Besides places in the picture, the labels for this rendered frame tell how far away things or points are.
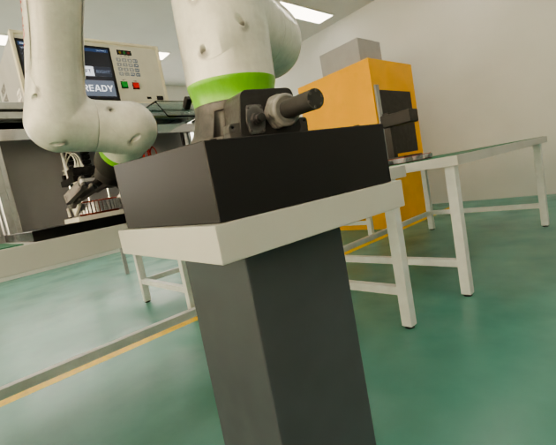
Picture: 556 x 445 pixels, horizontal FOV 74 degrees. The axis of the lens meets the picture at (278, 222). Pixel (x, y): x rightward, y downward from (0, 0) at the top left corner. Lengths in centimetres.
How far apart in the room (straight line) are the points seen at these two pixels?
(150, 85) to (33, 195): 52
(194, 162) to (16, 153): 103
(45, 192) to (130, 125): 63
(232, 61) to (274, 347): 37
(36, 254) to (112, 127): 28
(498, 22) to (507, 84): 78
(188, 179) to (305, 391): 33
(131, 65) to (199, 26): 89
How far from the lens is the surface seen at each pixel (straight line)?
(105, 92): 136
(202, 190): 38
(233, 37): 53
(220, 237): 35
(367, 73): 456
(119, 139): 80
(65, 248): 85
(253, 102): 48
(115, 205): 110
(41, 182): 137
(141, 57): 145
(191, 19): 55
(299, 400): 55
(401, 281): 179
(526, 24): 592
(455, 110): 606
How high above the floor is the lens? 78
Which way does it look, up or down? 6 degrees down
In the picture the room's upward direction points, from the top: 11 degrees counter-clockwise
